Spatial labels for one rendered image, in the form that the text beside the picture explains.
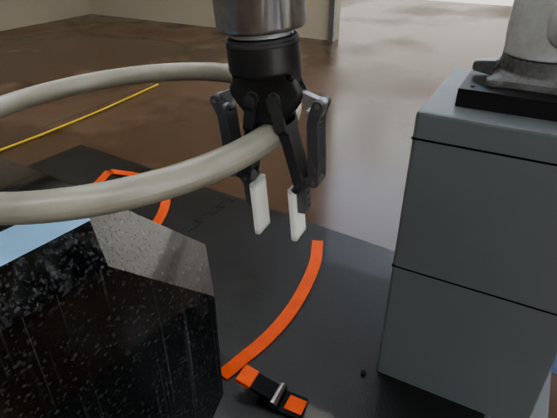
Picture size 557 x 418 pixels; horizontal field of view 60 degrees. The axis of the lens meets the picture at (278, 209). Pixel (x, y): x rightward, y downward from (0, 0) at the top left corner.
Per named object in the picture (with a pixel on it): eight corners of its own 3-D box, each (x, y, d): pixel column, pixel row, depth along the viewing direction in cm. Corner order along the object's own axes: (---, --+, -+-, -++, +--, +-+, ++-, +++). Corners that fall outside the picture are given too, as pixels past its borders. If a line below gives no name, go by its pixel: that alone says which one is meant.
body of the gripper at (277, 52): (315, 25, 49) (318, 112, 53) (243, 25, 52) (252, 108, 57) (285, 40, 43) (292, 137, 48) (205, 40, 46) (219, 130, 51)
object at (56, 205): (-224, 224, 48) (-243, 197, 46) (57, 82, 89) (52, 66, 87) (255, 240, 38) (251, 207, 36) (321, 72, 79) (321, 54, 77)
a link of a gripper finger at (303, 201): (299, 168, 55) (324, 171, 53) (302, 206, 57) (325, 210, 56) (294, 173, 53) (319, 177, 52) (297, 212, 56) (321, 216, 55)
